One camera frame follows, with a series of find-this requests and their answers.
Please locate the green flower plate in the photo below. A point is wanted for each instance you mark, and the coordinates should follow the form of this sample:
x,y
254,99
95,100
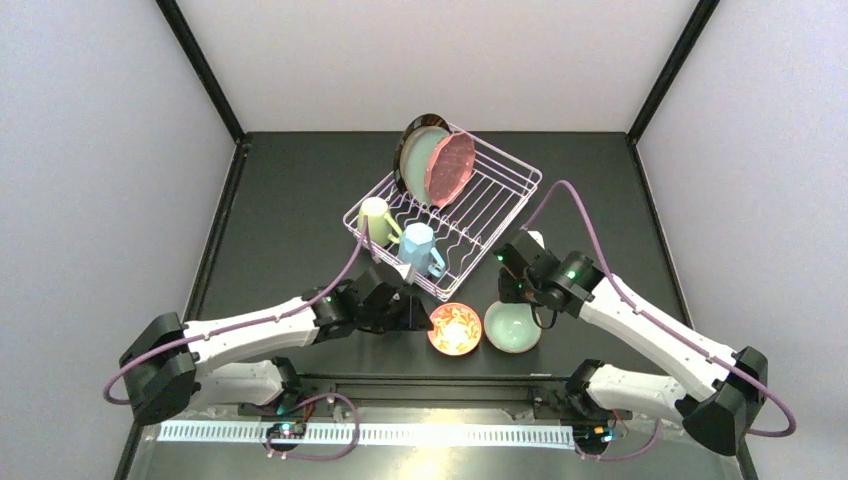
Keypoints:
x,y
415,166

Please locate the black striped rim dinner plate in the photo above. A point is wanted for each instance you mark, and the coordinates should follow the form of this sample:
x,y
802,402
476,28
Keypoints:
x,y
401,152

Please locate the pink dotted plate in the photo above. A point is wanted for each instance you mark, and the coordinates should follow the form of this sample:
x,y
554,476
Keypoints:
x,y
449,169

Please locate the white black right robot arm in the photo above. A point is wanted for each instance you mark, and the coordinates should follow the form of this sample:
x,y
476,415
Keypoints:
x,y
706,387

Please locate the orange floral small bowl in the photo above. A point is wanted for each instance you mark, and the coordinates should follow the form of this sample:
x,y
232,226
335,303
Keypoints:
x,y
457,329

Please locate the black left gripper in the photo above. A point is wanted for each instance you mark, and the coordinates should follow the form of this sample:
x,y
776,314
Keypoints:
x,y
403,306

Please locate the black frame post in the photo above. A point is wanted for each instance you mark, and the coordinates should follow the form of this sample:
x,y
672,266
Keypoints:
x,y
180,28
685,43

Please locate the black frame post right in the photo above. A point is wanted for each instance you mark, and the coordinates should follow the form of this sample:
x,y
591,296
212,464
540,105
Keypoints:
x,y
685,43

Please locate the black frame post left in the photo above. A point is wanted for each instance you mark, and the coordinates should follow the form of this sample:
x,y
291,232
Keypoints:
x,y
180,28

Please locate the light blue mug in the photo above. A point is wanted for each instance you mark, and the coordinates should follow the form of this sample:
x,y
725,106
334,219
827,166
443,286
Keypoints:
x,y
417,248

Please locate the cream mug green handle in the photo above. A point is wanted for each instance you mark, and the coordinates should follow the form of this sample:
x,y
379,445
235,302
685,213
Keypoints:
x,y
374,216

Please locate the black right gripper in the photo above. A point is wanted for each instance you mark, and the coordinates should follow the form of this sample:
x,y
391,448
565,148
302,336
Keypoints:
x,y
511,258

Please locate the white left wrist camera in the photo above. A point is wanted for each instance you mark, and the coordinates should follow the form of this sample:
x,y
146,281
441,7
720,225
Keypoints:
x,y
406,272

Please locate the green glazed small bowl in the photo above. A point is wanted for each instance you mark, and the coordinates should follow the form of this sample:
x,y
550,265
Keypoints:
x,y
511,327

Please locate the white led light strip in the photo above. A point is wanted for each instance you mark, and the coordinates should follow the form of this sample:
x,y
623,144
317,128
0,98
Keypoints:
x,y
373,434

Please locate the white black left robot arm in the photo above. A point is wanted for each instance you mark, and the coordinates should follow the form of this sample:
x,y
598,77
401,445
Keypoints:
x,y
174,365

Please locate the white wire dish rack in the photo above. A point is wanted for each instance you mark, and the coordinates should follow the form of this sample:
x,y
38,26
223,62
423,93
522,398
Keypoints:
x,y
466,230

